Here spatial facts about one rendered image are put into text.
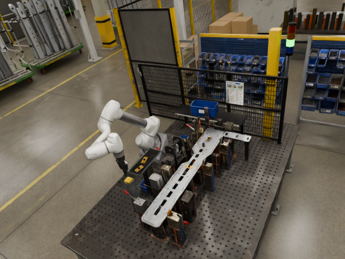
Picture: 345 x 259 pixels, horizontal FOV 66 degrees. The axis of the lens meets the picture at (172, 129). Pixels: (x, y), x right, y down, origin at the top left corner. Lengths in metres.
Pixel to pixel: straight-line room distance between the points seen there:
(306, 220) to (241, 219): 1.16
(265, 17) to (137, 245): 7.79
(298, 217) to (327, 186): 0.65
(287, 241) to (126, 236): 1.76
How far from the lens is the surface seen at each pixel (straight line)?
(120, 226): 2.74
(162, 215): 2.32
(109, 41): 10.09
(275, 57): 2.92
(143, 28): 4.93
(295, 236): 3.44
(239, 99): 3.20
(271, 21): 9.09
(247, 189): 2.84
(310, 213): 3.67
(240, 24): 7.02
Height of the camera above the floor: 2.82
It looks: 35 degrees down
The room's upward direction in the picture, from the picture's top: 10 degrees counter-clockwise
